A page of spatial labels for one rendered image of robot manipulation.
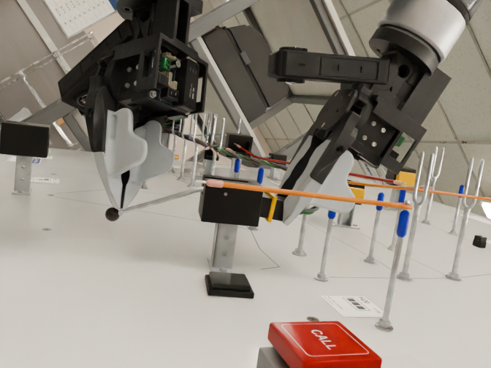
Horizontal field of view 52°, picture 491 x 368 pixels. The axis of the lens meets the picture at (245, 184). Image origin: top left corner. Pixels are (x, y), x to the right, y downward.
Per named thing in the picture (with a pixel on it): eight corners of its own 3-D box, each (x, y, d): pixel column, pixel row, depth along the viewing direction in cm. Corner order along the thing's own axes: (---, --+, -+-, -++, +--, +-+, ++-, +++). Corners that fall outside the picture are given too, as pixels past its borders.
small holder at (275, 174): (248, 174, 128) (252, 150, 127) (278, 177, 131) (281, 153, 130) (255, 178, 124) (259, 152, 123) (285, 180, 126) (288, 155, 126)
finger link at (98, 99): (90, 147, 45) (102, 55, 47) (78, 148, 46) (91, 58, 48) (128, 159, 49) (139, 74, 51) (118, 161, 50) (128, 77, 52)
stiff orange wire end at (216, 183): (194, 183, 39) (195, 176, 39) (408, 209, 41) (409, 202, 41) (193, 185, 38) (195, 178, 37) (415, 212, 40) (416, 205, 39)
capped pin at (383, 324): (370, 324, 42) (394, 197, 40) (383, 322, 43) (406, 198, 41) (384, 332, 40) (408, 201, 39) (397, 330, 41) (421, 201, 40)
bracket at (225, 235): (207, 259, 53) (212, 213, 53) (229, 261, 54) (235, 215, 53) (211, 274, 49) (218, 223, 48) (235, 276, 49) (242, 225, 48)
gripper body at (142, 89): (150, 93, 43) (164, -33, 46) (84, 106, 48) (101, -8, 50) (205, 120, 49) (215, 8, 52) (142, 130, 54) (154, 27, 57)
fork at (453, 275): (465, 281, 58) (490, 160, 56) (452, 281, 58) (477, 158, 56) (453, 275, 60) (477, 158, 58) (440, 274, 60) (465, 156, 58)
